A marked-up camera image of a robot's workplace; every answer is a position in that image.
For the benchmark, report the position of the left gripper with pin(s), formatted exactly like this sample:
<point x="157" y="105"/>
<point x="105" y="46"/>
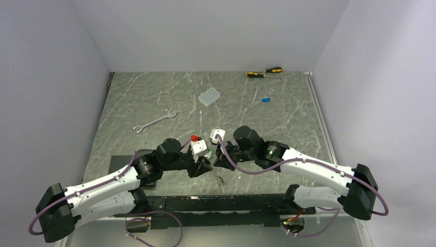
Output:
<point x="200" y="168"/>

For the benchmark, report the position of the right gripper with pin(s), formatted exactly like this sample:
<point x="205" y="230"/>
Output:
<point x="221" y="159"/>

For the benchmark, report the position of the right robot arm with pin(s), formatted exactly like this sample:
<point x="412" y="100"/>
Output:
<point x="352" y="189"/>

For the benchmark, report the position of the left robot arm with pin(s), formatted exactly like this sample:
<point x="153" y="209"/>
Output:
<point x="63" y="209"/>

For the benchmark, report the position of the large silver wrench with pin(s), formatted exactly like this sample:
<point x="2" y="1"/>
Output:
<point x="169" y="114"/>

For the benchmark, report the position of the clear plastic box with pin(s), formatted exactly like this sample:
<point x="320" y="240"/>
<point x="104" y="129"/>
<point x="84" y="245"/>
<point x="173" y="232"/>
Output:
<point x="208" y="97"/>

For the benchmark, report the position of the small silver wrench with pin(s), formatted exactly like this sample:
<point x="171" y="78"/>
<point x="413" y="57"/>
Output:
<point x="252" y="103"/>

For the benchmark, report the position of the lower yellow black screwdriver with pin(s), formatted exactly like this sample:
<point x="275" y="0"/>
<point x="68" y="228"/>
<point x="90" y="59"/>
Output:
<point x="257" y="75"/>

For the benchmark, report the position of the yellow black screwdriver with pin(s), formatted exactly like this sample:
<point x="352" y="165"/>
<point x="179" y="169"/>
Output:
<point x="257" y="75"/>
<point x="274" y="70"/>

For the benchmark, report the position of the upper yellow black screwdriver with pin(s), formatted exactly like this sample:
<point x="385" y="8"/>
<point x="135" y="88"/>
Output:
<point x="274" y="70"/>

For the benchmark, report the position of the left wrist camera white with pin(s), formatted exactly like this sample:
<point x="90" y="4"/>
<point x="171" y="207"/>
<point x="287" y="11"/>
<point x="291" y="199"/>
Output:
<point x="198" y="147"/>

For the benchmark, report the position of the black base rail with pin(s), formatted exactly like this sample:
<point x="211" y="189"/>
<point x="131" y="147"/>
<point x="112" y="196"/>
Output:
<point x="267" y="210"/>

